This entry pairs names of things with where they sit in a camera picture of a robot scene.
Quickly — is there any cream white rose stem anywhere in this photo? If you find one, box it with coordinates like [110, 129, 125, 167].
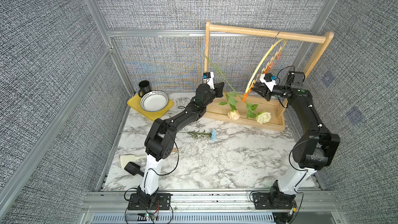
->
[244, 100, 272, 124]

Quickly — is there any blue carnation stem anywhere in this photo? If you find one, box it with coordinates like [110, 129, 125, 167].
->
[182, 129, 217, 142]

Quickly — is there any peach rose stem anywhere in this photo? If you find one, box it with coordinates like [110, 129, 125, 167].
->
[205, 56, 240, 120]

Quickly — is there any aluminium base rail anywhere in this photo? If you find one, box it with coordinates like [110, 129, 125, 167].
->
[77, 188, 349, 224]

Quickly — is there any orange end clothes peg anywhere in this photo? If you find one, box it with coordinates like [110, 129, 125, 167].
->
[242, 92, 248, 103]

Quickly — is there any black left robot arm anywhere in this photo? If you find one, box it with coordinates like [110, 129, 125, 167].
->
[137, 82, 225, 199]

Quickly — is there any yellow clip hanger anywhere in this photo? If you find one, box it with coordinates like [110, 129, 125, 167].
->
[241, 32, 288, 103]

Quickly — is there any black mug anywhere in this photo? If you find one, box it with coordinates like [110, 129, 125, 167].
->
[138, 80, 152, 97]

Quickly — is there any yellow tray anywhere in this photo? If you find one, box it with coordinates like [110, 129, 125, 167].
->
[127, 94, 174, 121]

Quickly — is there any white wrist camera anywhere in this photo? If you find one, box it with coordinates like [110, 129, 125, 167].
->
[260, 73, 277, 92]
[203, 72, 215, 90]

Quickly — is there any black handle scraper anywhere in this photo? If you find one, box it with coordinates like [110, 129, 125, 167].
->
[120, 155, 146, 177]

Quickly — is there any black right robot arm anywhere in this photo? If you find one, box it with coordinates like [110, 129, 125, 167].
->
[252, 71, 340, 209]

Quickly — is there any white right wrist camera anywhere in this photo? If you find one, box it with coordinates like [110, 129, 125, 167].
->
[260, 73, 277, 92]

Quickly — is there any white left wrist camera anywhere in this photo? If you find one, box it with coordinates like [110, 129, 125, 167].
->
[203, 72, 215, 90]

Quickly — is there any wooden clothes rack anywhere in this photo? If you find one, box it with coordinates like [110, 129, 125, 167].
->
[204, 20, 335, 131]

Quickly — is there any white striped rim bowl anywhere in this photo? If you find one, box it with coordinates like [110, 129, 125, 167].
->
[140, 91, 169, 112]

